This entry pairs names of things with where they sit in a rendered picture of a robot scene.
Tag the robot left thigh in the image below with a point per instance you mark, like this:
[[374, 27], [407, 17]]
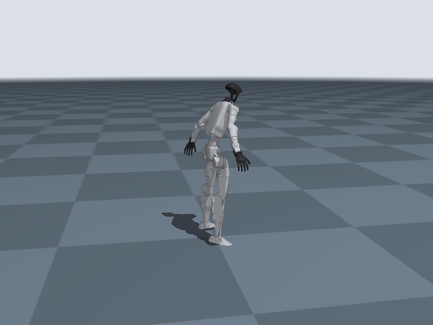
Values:
[[210, 173]]

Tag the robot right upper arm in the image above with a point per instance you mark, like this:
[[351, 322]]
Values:
[[233, 111]]

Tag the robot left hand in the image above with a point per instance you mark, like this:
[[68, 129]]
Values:
[[189, 147]]

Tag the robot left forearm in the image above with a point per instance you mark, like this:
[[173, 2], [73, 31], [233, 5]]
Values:
[[195, 133]]

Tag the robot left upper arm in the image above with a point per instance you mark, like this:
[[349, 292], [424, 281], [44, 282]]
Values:
[[204, 119]]

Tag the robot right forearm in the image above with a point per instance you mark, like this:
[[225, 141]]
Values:
[[233, 138]]

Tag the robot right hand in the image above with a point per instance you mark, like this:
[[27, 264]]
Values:
[[241, 159]]

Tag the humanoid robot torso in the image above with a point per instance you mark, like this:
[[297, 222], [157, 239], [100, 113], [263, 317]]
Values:
[[216, 127]]

